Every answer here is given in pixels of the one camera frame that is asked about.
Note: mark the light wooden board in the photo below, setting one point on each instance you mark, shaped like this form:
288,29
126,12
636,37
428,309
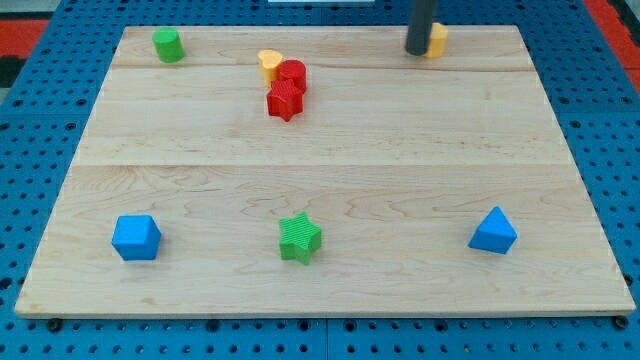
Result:
396,158

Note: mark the blue cube block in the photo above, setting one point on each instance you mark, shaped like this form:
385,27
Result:
136,237

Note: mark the yellow heart block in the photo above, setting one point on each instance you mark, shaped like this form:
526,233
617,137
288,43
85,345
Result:
269,61

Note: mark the blue triangle block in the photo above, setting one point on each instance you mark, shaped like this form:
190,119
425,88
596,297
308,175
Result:
495,233

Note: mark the green star block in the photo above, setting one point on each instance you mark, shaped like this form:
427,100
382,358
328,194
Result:
299,238

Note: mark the green cylinder block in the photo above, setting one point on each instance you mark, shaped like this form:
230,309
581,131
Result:
168,44

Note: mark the red cylinder block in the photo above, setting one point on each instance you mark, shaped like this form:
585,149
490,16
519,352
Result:
294,70

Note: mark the yellow pentagon block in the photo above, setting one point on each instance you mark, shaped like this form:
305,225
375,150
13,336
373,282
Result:
438,40

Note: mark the red star block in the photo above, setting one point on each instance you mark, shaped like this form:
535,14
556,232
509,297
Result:
284,99

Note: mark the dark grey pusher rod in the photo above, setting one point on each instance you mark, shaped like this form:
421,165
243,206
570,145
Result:
420,25

